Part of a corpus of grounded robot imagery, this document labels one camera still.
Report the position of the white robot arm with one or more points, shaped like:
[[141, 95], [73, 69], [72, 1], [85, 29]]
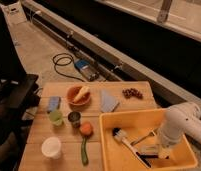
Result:
[[183, 118]]

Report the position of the bunch of dark grapes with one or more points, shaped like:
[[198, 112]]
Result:
[[132, 92]]

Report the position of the yellow banana piece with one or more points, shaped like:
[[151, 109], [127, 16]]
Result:
[[81, 93]]

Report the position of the orange bowl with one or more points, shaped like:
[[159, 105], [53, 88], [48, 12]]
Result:
[[72, 92]]

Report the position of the orange carrot toy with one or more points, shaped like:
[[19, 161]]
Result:
[[86, 129]]

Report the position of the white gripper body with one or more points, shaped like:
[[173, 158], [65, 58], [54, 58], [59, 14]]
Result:
[[163, 153]]

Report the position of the grey block eraser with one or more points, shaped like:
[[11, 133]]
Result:
[[149, 150]]

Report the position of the blue sponge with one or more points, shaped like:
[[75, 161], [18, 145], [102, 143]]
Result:
[[53, 104]]

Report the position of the metal fork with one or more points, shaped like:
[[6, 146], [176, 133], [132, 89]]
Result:
[[150, 134]]

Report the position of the blue power box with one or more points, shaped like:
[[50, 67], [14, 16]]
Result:
[[86, 70]]

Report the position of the black side furniture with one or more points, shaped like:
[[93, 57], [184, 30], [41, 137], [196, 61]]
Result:
[[13, 107]]

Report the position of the green cup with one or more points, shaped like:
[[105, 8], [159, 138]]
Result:
[[56, 117]]

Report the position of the white cup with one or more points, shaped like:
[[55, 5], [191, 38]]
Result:
[[51, 148]]

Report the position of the yellow plastic tray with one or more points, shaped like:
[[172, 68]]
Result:
[[117, 157]]

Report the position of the small metal cup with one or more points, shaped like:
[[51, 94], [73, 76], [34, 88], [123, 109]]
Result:
[[74, 119]]

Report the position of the green chili pepper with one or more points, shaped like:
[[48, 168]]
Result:
[[84, 156]]

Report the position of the black white dish brush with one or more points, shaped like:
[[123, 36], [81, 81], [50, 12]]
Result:
[[121, 136]]

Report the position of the blue grey cloth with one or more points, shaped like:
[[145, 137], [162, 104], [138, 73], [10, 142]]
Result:
[[108, 102]]

